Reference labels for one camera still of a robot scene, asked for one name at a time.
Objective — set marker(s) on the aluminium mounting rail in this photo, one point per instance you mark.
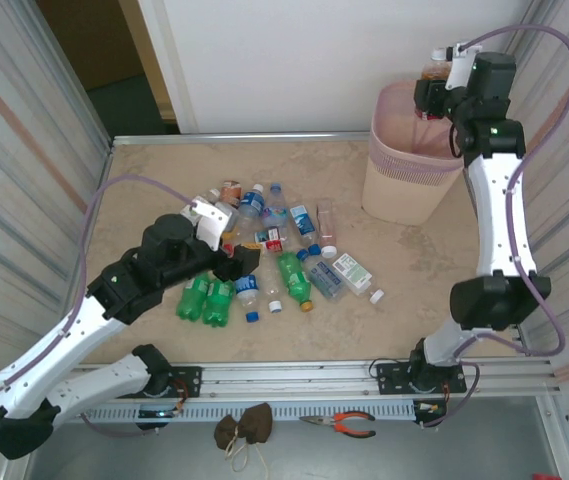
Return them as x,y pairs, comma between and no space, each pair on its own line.
289,377

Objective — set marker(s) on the clear bottle colourful purple label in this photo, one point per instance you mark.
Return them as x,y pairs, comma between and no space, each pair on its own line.
275,214

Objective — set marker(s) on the blue label bottle white lettering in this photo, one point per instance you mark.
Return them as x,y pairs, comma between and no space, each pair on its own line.
253,202

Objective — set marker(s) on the beige plastic waste bin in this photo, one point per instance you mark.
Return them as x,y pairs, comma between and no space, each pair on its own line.
394,200

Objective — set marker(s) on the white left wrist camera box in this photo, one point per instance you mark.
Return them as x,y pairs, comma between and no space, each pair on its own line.
209,220

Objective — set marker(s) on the red object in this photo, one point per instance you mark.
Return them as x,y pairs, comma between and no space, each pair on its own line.
544,476

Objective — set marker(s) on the clear bottle lime green label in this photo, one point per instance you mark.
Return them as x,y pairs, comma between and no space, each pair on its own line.
187,212

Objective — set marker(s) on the clear bottle orange label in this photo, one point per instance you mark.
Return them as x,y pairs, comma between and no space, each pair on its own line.
435,70

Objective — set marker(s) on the aluminium table edge bar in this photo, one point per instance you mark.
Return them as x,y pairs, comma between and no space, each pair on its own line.
214,138

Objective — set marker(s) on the clear bottle blue print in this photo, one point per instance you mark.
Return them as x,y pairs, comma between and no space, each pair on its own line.
326,280

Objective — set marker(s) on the small brown cloth pouch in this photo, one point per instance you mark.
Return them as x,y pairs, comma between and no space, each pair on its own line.
226,432

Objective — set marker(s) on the black controller box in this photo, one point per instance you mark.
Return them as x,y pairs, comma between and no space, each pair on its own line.
426,411
158,414

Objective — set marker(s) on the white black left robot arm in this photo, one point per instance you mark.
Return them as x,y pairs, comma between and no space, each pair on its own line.
64,345

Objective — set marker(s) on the tan wooden door frame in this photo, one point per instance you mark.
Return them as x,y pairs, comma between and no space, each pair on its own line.
146,50

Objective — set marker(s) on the bottle with brown label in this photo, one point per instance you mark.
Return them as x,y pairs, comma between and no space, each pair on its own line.
232,191

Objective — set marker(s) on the large brown cloth pouch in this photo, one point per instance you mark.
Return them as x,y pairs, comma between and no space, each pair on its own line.
259,422

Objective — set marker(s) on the crumpled green soda bottle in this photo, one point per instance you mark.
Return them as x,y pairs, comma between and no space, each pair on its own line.
294,277

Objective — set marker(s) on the plain clear bottle white cap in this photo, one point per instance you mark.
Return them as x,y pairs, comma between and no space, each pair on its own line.
270,287

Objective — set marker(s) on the clear bottle green white label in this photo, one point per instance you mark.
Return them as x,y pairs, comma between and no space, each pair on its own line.
354,270

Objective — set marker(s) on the square clear bottle blue label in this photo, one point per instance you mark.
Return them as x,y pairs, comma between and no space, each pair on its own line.
303,220

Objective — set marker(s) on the green soda bottle yellow cap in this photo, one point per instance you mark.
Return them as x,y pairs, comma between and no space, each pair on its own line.
219,300
193,297

